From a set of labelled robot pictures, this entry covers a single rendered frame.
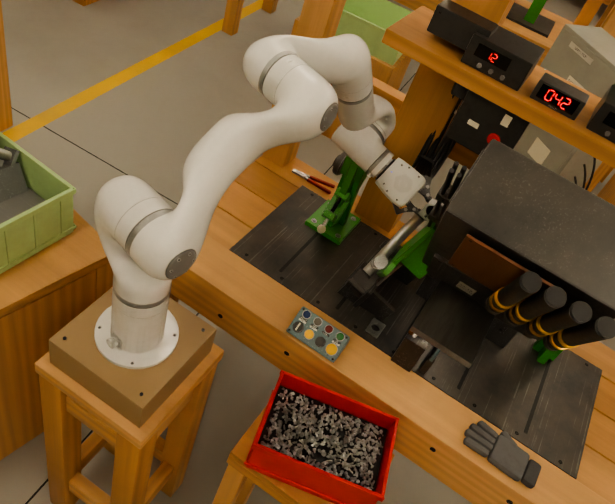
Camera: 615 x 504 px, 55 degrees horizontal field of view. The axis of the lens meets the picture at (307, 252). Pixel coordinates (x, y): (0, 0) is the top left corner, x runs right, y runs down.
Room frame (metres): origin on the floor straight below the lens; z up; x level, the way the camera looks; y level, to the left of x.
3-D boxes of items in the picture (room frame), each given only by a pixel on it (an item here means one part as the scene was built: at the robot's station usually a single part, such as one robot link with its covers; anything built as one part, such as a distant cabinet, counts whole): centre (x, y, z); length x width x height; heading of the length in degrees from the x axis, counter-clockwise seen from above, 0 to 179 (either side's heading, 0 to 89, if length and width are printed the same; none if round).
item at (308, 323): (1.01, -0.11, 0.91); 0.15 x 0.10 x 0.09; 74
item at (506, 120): (1.47, -0.33, 1.42); 0.17 x 0.12 x 0.15; 74
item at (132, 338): (0.78, 0.30, 1.04); 0.19 x 0.19 x 0.18
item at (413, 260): (1.20, -0.29, 1.17); 0.13 x 0.12 x 0.20; 74
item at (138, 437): (0.78, 0.30, 0.83); 0.32 x 0.32 x 0.04; 75
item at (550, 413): (1.24, -0.37, 0.89); 1.10 x 0.42 x 0.02; 74
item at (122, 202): (0.79, 0.33, 1.25); 0.19 x 0.12 x 0.24; 61
